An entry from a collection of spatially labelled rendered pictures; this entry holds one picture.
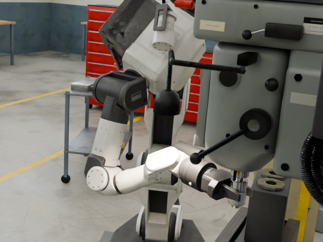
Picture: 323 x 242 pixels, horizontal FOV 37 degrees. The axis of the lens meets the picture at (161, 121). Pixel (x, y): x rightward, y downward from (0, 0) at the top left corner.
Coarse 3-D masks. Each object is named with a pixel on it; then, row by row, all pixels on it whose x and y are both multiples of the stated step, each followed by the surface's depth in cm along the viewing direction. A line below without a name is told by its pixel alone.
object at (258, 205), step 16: (256, 176) 170; (272, 176) 167; (256, 192) 158; (272, 192) 157; (288, 192) 163; (256, 208) 159; (272, 208) 157; (256, 224) 160; (272, 224) 158; (256, 240) 161; (272, 240) 160
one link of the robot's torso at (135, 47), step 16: (128, 0) 162; (144, 0) 161; (112, 16) 160; (128, 16) 160; (144, 16) 159; (192, 16) 162; (112, 32) 159; (128, 32) 158; (144, 32) 158; (176, 32) 157; (192, 32) 157; (112, 48) 152; (128, 48) 156; (144, 48) 156; (176, 48) 155; (192, 48) 158; (128, 64) 158; (144, 64) 155; (160, 64) 154; (160, 80) 155; (176, 80) 160
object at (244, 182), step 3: (231, 177) 128; (231, 180) 127; (237, 180) 127; (243, 180) 127; (246, 180) 127; (234, 183) 126; (237, 183) 126; (240, 183) 126; (243, 183) 126; (246, 183) 126
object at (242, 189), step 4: (232, 184) 127; (232, 188) 127; (236, 188) 126; (240, 188) 126; (244, 188) 126; (240, 192) 126; (244, 192) 127; (244, 196) 127; (228, 200) 129; (232, 200) 127; (240, 200) 127; (244, 200) 128; (232, 204) 128; (236, 204) 127; (240, 204) 127; (244, 204) 128
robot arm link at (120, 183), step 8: (112, 168) 156; (120, 168) 160; (136, 168) 149; (112, 176) 152; (120, 176) 150; (128, 176) 149; (136, 176) 147; (144, 176) 146; (112, 184) 151; (120, 184) 150; (128, 184) 149; (136, 184) 148; (144, 184) 148; (104, 192) 152; (112, 192) 152; (120, 192) 151; (128, 192) 151
